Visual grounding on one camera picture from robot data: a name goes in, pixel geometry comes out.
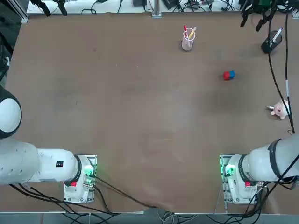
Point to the aluminium profile post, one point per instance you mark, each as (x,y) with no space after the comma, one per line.
(157,9)

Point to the black mesh pen cup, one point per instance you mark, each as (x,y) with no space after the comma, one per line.
(268,46)

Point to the aluminium profile rail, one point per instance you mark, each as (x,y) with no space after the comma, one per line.
(23,16)

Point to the red magnetic block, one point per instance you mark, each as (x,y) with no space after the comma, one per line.
(226,75)

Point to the blue magnetic block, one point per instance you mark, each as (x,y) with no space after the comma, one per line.
(232,74)

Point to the pink translucent pen cup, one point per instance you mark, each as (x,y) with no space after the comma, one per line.
(187,45)

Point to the yellow pen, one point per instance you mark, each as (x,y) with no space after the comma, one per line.
(192,33)

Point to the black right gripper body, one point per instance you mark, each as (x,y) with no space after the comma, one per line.
(253,5)

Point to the red marker pen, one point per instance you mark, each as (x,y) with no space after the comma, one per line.
(185,30)

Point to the metal base mounting plate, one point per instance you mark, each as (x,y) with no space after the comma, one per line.
(222,163)
(94,161)

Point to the pink plush pig toy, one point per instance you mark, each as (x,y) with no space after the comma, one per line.
(279,110)

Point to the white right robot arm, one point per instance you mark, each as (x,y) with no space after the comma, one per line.
(259,163)

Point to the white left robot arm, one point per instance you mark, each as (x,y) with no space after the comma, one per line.
(21,161)

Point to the black power adapter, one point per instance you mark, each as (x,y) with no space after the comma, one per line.
(139,2)
(171,3)

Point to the white marker with blue cap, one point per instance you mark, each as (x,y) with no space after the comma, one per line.
(278,34)

